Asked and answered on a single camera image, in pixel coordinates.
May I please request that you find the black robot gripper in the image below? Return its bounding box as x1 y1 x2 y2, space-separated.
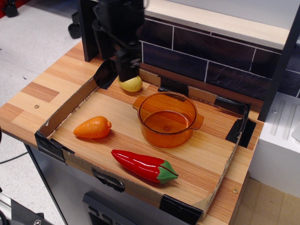
92 0 144 82

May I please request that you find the orange toy carrot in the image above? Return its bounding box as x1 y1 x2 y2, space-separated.
73 116 112 139

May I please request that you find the orange transparent plastic pot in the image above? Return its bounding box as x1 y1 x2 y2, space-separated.
133 91 204 149

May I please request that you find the cardboard fence with black tape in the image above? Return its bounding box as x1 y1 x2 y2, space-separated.
35 60 262 225

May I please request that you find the yellow toy potato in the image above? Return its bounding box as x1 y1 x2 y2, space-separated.
117 76 143 92

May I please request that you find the black office chair caster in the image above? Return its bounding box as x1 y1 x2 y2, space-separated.
67 11 81 39

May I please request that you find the red toy chili pepper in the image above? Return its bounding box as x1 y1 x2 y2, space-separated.
111 150 179 184

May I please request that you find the black control panel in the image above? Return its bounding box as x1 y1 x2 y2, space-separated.
82 193 136 225

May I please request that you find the white side cabinet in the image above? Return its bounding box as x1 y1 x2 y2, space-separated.
249 93 300 197

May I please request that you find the black machine part with screw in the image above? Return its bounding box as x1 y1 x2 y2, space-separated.
0 189 52 225

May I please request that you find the dark left shelf post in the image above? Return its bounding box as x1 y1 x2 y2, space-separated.
76 0 102 62

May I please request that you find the dark shelf post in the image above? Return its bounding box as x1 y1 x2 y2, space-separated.
258 7 300 122
76 0 102 62

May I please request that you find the dark right shelf post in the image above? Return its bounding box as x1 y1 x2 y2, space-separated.
258 7 300 122

